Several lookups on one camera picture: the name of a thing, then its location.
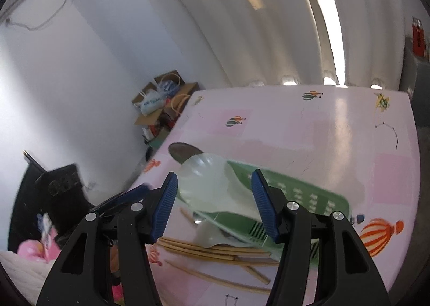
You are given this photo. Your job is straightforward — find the bunch of bamboo chopsticks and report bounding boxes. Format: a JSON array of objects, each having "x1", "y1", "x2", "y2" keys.
[{"x1": 157, "y1": 207, "x2": 281, "y2": 294}]

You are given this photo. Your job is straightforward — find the green plastic utensil basket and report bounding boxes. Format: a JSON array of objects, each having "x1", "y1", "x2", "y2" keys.
[{"x1": 181, "y1": 161, "x2": 352, "y2": 264}]

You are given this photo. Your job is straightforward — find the white drawstring bag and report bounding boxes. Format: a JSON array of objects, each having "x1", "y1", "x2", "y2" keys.
[{"x1": 139, "y1": 89, "x2": 166, "y2": 116}]

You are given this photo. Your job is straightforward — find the large white plastic ladle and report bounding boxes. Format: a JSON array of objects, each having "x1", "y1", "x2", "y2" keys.
[{"x1": 176, "y1": 153, "x2": 259, "y2": 216}]

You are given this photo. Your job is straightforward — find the white curtain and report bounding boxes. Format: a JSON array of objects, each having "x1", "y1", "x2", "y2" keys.
[
  {"x1": 158, "y1": 0, "x2": 338, "y2": 88},
  {"x1": 319, "y1": 0, "x2": 409, "y2": 88}
]

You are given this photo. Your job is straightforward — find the metal spoon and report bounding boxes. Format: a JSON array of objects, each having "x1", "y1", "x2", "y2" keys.
[{"x1": 168, "y1": 142, "x2": 206, "y2": 164}]

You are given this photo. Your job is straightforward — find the red thermos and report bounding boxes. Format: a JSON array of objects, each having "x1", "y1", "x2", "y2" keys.
[{"x1": 412, "y1": 17, "x2": 426, "y2": 57}]

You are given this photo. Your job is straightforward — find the grey cabinet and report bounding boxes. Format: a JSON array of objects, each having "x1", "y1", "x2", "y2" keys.
[{"x1": 398, "y1": 35, "x2": 430, "y2": 132}]

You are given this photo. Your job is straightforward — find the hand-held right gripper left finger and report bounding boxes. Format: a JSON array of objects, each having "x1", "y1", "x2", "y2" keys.
[{"x1": 35, "y1": 172, "x2": 178, "y2": 306}]

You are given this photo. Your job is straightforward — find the white plastic soup spoon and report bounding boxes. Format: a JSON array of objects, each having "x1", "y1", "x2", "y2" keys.
[{"x1": 194, "y1": 220, "x2": 242, "y2": 249}]

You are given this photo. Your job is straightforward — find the white knit fabric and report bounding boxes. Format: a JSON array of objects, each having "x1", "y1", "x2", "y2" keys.
[{"x1": 0, "y1": 249, "x2": 54, "y2": 306}]

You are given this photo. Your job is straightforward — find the blue mesh bag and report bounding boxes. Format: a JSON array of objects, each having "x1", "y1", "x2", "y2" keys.
[{"x1": 157, "y1": 73, "x2": 182, "y2": 96}]

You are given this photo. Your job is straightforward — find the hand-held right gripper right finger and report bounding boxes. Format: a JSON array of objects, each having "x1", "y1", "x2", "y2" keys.
[{"x1": 251, "y1": 169, "x2": 392, "y2": 306}]

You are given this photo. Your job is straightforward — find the pink printed tablecloth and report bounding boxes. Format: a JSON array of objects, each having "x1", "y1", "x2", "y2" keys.
[{"x1": 128, "y1": 84, "x2": 422, "y2": 306}]

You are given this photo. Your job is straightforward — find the cardboard box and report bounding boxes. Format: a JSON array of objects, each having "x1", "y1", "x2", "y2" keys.
[{"x1": 132, "y1": 71, "x2": 199, "y2": 127}]

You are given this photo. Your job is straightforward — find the pink cloth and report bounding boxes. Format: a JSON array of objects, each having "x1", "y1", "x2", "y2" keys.
[{"x1": 17, "y1": 225, "x2": 62, "y2": 264}]

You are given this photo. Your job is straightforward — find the teal box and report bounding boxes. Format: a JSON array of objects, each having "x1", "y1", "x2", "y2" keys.
[{"x1": 145, "y1": 136, "x2": 167, "y2": 152}]

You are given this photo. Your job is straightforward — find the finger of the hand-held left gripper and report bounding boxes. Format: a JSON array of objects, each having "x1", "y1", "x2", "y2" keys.
[{"x1": 90, "y1": 184, "x2": 151, "y2": 215}]

